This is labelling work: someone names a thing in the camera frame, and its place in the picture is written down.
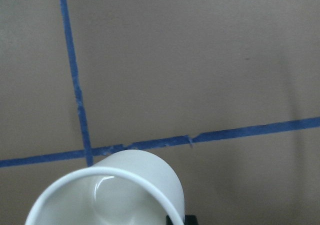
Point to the white mug black handle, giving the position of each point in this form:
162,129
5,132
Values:
130,187

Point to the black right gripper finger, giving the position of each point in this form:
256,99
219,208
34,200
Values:
187,220

